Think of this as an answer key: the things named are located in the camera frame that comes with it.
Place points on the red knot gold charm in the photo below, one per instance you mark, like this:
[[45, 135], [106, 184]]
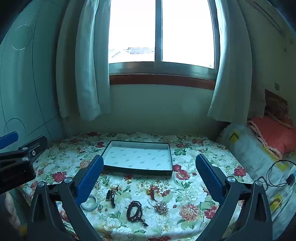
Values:
[[152, 193], [128, 179]]

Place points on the wall socket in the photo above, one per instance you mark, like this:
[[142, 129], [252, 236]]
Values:
[[276, 86]]

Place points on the sliding glass window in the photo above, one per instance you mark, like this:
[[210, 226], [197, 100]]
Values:
[[185, 34]]

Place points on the dark green shallow cardboard box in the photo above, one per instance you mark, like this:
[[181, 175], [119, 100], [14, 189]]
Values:
[[138, 157]]

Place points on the pearl flower brooch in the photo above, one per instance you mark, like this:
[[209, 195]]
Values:
[[161, 207]]

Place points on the wooden window sill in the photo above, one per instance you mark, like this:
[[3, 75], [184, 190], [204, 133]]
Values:
[[161, 80]]

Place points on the white air conditioner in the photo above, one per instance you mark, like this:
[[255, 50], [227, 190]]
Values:
[[266, 14]]

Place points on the pale wardrobe with line pattern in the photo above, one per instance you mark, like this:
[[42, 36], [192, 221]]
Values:
[[27, 81]]

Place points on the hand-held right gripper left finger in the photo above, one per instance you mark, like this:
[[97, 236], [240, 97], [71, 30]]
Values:
[[90, 178]]

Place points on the white patterned pillow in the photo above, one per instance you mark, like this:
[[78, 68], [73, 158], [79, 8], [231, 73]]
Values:
[[249, 153]]

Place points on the floral bedsheet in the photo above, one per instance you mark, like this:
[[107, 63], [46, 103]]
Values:
[[189, 201]]

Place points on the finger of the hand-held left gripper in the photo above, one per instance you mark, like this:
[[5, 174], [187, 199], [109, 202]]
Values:
[[8, 139], [34, 148]]

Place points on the pale jade bangle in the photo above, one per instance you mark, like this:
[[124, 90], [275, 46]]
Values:
[[93, 204]]

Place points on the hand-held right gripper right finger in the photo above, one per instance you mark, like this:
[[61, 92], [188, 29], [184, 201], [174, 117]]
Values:
[[208, 178]]

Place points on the pale green curtain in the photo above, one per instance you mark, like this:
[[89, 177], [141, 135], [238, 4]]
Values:
[[233, 92], [87, 69]]

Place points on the brown patterned cushion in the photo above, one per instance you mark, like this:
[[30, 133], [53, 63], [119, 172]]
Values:
[[277, 109]]

